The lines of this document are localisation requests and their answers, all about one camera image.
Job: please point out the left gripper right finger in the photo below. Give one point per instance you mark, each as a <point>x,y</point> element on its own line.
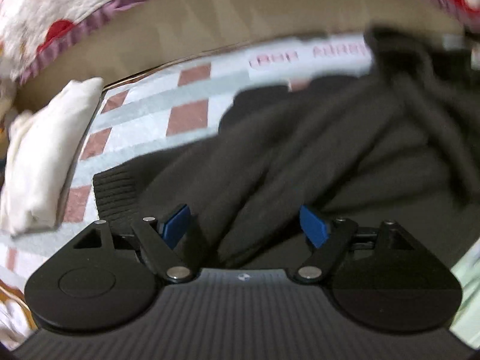
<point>330,239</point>

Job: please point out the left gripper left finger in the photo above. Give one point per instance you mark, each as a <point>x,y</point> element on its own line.
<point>159,237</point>

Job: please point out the dark grey knit sweater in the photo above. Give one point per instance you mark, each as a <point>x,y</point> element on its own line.
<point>400,143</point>

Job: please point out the checkered pink white mat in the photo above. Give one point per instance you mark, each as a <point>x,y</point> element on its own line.
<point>172,106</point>

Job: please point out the cream white pillow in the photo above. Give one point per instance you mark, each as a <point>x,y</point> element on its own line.
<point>42,147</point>

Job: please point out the beige bed base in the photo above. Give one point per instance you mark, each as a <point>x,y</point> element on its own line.
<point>131,36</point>

